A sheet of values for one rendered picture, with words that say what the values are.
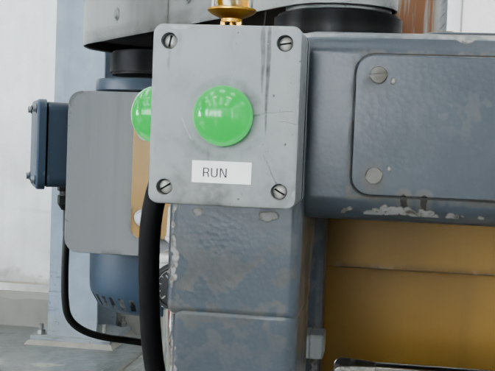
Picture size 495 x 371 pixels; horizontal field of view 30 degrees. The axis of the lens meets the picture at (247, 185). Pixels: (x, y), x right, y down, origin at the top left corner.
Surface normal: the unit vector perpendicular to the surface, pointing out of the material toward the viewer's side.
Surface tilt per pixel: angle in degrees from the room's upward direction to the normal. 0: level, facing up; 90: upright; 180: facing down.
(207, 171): 90
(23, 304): 90
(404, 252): 90
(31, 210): 90
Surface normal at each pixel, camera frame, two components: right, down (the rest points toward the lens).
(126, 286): -0.36, 0.05
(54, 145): 0.30, 0.06
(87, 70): -0.15, 0.04
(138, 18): -0.86, 0.00
